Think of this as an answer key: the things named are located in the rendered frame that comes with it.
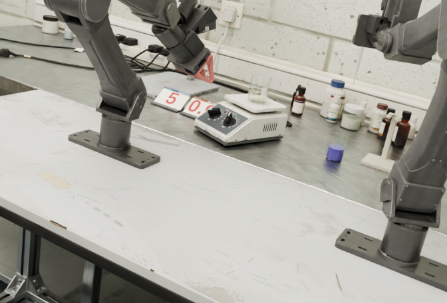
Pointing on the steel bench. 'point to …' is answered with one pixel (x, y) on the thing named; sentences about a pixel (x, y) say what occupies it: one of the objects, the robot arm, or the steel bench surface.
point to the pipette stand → (381, 162)
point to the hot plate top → (255, 104)
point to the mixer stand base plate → (153, 84)
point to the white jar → (50, 24)
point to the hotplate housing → (248, 127)
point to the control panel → (223, 119)
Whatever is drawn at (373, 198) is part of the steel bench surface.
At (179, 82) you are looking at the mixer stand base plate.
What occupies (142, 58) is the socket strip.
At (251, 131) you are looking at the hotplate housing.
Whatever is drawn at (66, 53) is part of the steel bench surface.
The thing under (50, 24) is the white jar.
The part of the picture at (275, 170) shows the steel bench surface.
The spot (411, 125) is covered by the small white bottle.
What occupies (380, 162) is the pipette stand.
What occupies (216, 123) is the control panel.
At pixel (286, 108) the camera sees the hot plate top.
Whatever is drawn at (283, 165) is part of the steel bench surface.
